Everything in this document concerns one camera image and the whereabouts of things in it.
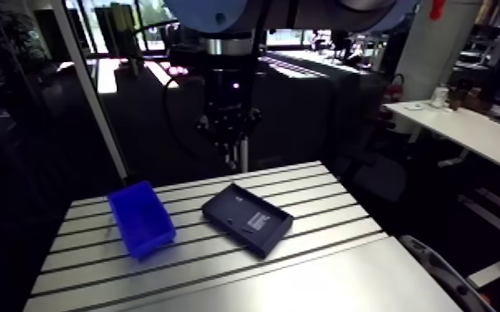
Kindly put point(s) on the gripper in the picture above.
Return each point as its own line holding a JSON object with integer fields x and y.
{"x": 226, "y": 100}

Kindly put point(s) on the steel bolt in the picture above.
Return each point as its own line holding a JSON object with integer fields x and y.
{"x": 246, "y": 229}

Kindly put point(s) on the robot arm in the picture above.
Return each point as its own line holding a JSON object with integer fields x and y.
{"x": 232, "y": 13}

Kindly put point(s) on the black tray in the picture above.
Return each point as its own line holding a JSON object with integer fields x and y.
{"x": 245, "y": 218}

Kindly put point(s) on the blue bin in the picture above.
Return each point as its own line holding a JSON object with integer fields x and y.
{"x": 143, "y": 220}

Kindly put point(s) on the steel screw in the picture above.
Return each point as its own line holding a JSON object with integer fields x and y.
{"x": 230, "y": 221}

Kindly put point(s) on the red fire extinguisher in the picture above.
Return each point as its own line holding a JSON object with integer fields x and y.
{"x": 395, "y": 91}

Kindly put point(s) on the white column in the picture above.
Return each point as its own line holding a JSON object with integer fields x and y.
{"x": 433, "y": 52}

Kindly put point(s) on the white desk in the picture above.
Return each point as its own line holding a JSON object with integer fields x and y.
{"x": 472, "y": 130}

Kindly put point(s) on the pale holed strip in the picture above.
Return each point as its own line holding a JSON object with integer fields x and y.
{"x": 442, "y": 270}

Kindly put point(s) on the white slanted post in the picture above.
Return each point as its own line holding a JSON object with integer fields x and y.
{"x": 95, "y": 100}

